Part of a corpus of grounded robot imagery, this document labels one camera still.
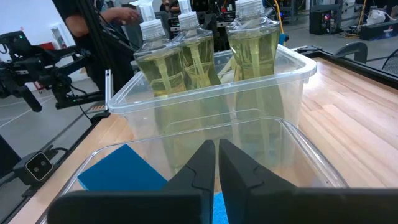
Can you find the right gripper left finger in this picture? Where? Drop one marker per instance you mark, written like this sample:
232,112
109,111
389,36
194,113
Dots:
196,177

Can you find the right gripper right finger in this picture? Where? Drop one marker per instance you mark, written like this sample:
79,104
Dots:
242,179

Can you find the light blue sponge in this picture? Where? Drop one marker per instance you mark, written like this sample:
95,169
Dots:
220,211

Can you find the dark blue sponge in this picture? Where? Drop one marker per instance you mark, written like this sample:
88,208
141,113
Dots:
121,171

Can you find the clear green dish soap bottle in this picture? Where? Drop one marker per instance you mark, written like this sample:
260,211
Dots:
161,71
199,59
253,53

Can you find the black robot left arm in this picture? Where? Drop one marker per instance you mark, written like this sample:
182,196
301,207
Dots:
214,34

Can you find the clear low plastic bin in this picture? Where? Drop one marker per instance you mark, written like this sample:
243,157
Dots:
273,149

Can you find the clear tall plastic bin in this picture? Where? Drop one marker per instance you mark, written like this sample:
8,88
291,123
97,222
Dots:
217,99

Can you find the black computer tower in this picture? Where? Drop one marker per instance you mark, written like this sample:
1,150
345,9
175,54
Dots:
318,23

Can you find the person's hand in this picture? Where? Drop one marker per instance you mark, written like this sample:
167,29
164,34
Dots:
129,15

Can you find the black floor fan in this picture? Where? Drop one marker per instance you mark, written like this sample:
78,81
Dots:
391,65

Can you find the person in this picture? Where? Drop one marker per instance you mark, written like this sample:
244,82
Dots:
81,26

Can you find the black equipment case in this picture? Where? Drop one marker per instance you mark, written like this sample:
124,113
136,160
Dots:
379,31

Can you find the white bag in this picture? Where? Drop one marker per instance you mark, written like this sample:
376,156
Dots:
377,17

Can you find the silver frame post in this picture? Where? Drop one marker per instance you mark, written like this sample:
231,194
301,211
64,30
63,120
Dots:
108,90

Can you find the black table-level camera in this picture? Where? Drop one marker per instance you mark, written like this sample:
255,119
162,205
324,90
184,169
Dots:
37,168

